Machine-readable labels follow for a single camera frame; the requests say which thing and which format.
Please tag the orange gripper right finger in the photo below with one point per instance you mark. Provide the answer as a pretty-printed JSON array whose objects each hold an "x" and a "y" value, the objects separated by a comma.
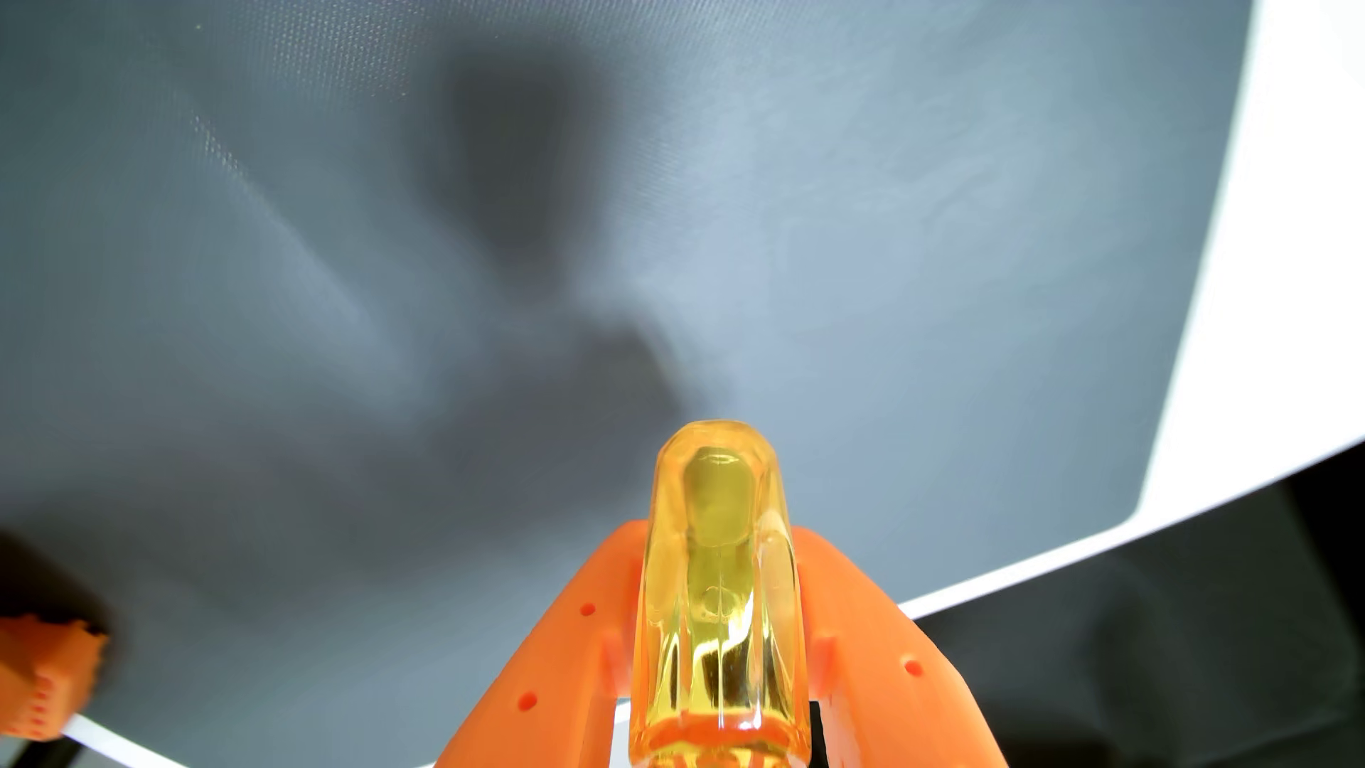
[{"x": 885, "y": 683}]

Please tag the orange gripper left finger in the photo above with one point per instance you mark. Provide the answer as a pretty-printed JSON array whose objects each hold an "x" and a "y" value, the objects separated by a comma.
[{"x": 565, "y": 672}]

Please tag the yellow eyedrop bottle orange cap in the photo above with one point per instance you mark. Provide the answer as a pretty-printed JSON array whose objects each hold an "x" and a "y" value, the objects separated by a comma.
[{"x": 720, "y": 597}]

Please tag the black bag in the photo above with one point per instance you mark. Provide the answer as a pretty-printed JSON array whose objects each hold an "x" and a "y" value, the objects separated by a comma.
[{"x": 1173, "y": 651}]

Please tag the grey textured mat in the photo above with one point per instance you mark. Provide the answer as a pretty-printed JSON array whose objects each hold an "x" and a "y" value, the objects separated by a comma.
[{"x": 853, "y": 267}]

